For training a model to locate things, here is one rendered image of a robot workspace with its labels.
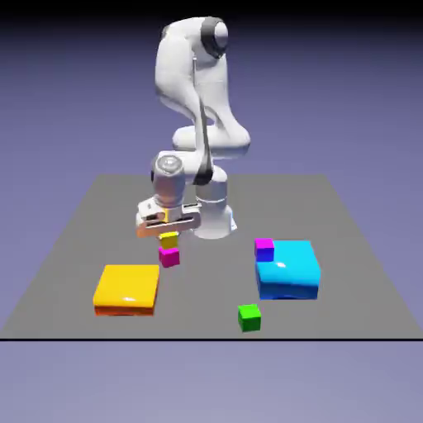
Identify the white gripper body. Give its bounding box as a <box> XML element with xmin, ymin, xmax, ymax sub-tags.
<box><xmin>135</xmin><ymin>210</ymin><xmax>202</xmax><ymax>239</ymax></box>

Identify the small yellow cube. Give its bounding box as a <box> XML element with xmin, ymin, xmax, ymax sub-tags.
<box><xmin>159</xmin><ymin>231</ymin><xmax>180</xmax><ymax>250</ymax></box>

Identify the small pink cube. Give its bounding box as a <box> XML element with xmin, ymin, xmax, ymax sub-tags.
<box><xmin>158</xmin><ymin>246</ymin><xmax>181</xmax><ymax>269</ymax></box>

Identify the small magenta cube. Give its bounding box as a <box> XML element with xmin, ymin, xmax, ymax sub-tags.
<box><xmin>254</xmin><ymin>238</ymin><xmax>275</xmax><ymax>263</ymax></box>

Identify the small green cube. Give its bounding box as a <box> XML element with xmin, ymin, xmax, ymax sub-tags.
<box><xmin>237</xmin><ymin>303</ymin><xmax>262</xmax><ymax>332</ymax></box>

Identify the large yellow box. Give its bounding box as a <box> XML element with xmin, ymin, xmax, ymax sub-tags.
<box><xmin>93</xmin><ymin>264</ymin><xmax>160</xmax><ymax>317</ymax></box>

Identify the large cyan box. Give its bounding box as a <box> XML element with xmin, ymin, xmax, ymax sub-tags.
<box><xmin>254</xmin><ymin>240</ymin><xmax>322</xmax><ymax>301</ymax></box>

